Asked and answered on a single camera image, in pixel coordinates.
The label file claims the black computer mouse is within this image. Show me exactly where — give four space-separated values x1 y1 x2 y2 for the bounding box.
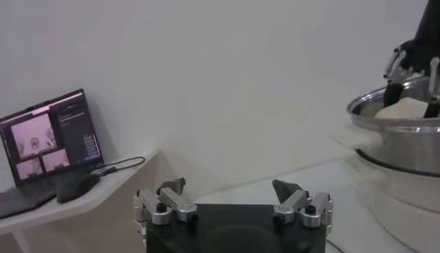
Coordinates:
54 170 102 204

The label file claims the stainless steel steamer basket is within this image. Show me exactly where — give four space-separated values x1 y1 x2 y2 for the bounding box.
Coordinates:
331 76 440 178

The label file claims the black usb hub cable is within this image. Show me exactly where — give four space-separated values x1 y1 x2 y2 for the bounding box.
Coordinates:
91 156 146 176

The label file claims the white steamed baozi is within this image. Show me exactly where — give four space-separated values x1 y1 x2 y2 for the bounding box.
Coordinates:
373 97 430 120

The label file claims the white side table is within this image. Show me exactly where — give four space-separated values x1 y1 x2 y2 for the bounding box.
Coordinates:
0 147 162 253

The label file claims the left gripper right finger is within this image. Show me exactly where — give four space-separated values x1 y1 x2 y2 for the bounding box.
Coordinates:
271 178 334 237

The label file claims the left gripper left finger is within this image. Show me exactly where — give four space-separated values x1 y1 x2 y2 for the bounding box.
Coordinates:
133 177 199 238

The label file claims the cream electric cooker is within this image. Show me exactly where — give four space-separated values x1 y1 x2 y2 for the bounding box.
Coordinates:
338 149 440 253

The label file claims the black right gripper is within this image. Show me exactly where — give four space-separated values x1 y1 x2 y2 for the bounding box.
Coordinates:
382 0 440 120

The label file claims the black laptop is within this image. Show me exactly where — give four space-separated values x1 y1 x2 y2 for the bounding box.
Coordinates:
0 88 105 219

